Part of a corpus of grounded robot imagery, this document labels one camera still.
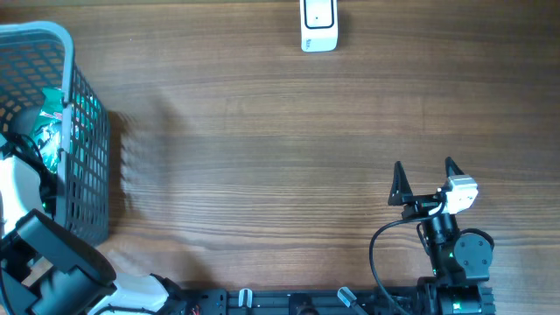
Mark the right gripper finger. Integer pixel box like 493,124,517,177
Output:
388,161,413,206
444,157,465,178

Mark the green 3M gloves packet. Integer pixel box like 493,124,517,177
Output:
30,87,64,173

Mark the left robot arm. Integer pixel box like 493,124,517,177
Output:
1,132,188,314

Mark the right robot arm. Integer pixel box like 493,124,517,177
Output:
388,157,496,314

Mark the white barcode scanner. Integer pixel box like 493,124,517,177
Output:
299,0,339,53

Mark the grey plastic mesh basket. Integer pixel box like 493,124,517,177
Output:
1,21,110,246

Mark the black right camera cable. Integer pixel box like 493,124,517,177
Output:
368,200,447,315

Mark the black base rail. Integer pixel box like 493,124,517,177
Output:
182,284,496,315

